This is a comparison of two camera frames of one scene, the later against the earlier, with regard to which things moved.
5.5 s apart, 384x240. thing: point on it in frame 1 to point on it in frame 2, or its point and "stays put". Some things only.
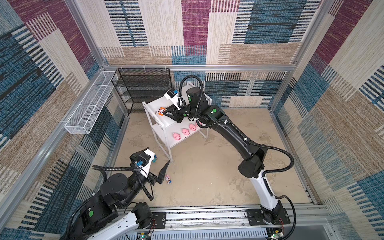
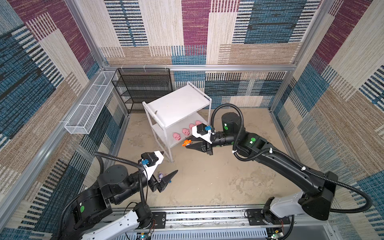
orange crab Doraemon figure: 161,109 to 187,141
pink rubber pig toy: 185,131 stays put
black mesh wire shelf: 135,86 stays put
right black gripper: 175,113 to 202,146
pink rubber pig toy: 176,136 stays put
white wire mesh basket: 84,118 stays put
